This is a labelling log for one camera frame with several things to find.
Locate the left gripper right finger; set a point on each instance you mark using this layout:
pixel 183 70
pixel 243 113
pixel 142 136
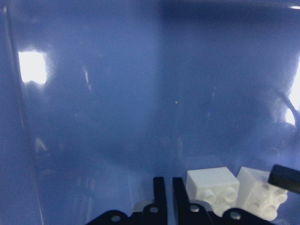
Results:
pixel 188 212

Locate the white block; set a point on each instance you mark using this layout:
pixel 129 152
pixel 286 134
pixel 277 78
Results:
pixel 257 196
pixel 216 186

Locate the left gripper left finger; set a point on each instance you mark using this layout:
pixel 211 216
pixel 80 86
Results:
pixel 154 213

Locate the blue plastic tray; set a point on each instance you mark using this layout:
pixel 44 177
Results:
pixel 97 97

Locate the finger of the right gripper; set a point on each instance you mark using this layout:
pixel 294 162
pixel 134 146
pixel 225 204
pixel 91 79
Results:
pixel 285 178

